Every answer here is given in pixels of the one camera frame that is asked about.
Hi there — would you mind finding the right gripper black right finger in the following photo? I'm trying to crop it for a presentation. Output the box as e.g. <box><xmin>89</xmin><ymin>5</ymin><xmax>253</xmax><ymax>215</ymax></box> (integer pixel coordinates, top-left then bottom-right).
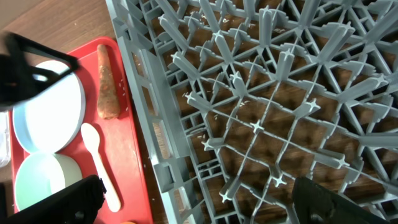
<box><xmin>292</xmin><ymin>177</ymin><xmax>387</xmax><ymax>224</ymax></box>

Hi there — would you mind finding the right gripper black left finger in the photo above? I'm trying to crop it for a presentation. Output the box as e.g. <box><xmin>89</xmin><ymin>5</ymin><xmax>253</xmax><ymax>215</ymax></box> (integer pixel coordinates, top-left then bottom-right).
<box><xmin>1</xmin><ymin>175</ymin><xmax>106</xmax><ymax>224</ymax></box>

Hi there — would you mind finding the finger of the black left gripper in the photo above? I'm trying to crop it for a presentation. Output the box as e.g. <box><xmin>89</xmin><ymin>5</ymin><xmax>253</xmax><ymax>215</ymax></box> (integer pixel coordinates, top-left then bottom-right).
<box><xmin>1</xmin><ymin>32</ymin><xmax>80</xmax><ymax>108</ymax></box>

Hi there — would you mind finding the yellow plastic cup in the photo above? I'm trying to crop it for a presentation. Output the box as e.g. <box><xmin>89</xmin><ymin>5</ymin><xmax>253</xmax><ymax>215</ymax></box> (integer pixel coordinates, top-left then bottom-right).
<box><xmin>120</xmin><ymin>221</ymin><xmax>137</xmax><ymax>224</ymax></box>

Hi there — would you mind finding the mint green bowl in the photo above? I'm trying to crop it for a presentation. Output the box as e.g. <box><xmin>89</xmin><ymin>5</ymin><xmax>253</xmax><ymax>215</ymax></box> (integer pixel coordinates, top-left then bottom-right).
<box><xmin>14</xmin><ymin>152</ymin><xmax>82</xmax><ymax>211</ymax></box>

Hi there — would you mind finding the orange carrot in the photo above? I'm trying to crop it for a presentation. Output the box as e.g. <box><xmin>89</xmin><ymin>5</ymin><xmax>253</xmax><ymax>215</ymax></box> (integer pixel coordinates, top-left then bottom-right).
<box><xmin>97</xmin><ymin>44</ymin><xmax>121</xmax><ymax>119</ymax></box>

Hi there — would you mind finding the clear plastic waste bin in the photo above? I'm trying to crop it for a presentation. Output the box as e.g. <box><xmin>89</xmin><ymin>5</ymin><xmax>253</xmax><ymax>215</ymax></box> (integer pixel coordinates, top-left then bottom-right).
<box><xmin>0</xmin><ymin>111</ymin><xmax>11</xmax><ymax>168</ymax></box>

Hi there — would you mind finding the gray dishwasher rack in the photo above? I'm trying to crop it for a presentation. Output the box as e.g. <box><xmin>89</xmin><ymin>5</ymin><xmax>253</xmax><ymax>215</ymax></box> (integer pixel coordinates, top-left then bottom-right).
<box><xmin>107</xmin><ymin>0</ymin><xmax>397</xmax><ymax>223</ymax></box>

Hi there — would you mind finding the light blue plate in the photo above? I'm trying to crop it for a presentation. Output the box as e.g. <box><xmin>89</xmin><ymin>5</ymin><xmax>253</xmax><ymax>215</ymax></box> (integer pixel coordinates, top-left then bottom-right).
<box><xmin>12</xmin><ymin>72</ymin><xmax>86</xmax><ymax>154</ymax></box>

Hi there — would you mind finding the white plastic spoon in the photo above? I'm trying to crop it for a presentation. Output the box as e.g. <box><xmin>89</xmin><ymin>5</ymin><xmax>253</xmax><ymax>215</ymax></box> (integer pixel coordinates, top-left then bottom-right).
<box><xmin>80</xmin><ymin>123</ymin><xmax>121</xmax><ymax>213</ymax></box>

